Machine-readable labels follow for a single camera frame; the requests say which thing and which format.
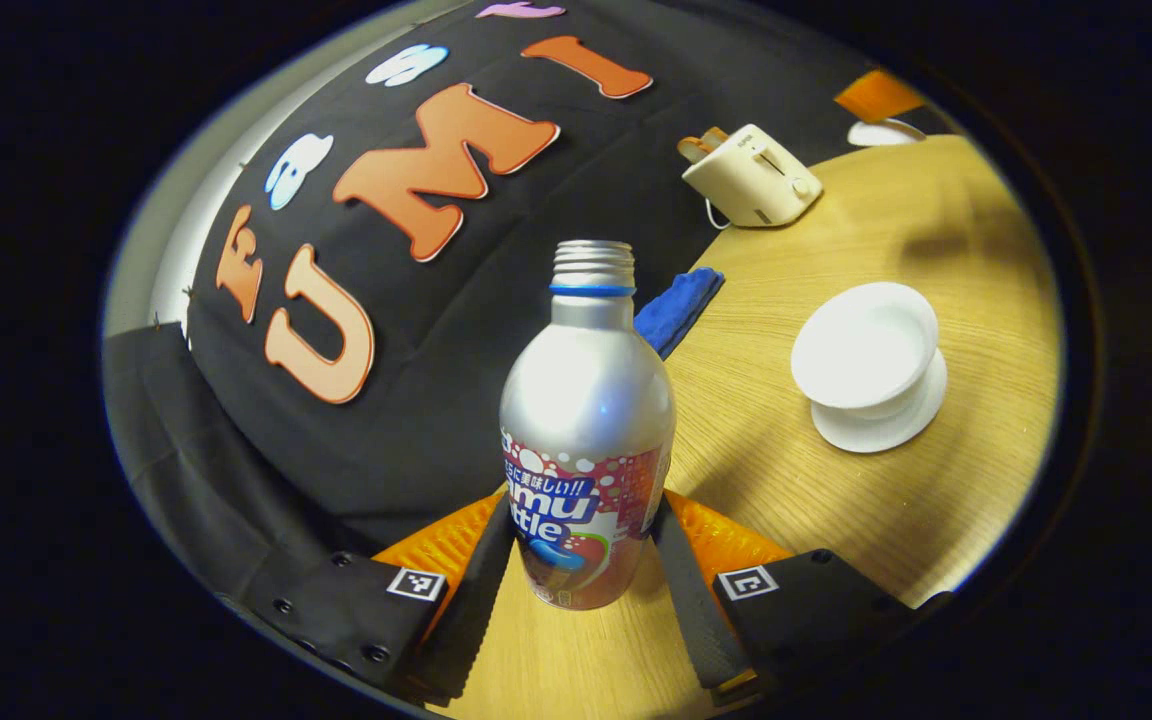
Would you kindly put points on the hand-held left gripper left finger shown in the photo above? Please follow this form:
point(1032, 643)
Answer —
point(481, 600)

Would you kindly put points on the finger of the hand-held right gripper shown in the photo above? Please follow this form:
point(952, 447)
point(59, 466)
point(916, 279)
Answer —
point(876, 95)

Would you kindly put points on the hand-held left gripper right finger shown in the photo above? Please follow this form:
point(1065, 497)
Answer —
point(691, 610)

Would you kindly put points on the silver water bottle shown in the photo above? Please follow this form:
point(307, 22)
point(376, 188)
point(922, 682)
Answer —
point(586, 400)

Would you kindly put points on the white teacup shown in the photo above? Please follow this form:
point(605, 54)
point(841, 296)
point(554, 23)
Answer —
point(866, 345)

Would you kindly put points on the white toaster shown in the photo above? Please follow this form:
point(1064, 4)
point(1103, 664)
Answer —
point(756, 180)

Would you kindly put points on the brown toast slice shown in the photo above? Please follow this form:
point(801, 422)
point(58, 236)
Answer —
point(691, 150)
point(716, 136)

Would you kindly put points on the white saucer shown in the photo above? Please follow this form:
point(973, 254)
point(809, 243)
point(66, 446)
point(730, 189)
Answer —
point(886, 430)

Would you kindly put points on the blue towel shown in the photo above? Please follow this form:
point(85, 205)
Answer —
point(676, 310)

